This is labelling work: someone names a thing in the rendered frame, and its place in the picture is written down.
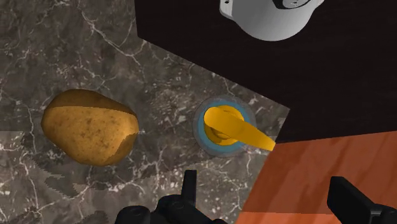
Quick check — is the yellow dispenser with blue base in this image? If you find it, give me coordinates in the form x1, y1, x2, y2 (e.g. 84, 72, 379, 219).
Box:
192, 95, 277, 158

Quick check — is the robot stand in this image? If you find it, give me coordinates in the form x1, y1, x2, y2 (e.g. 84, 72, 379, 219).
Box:
134, 0, 397, 144

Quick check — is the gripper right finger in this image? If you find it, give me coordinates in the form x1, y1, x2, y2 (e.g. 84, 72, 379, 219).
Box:
326, 176, 397, 224

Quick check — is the brown potato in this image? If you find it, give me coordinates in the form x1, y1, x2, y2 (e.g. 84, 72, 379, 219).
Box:
41, 88, 140, 167

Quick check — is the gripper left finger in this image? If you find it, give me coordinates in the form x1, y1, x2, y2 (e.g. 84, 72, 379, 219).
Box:
115, 169, 229, 224

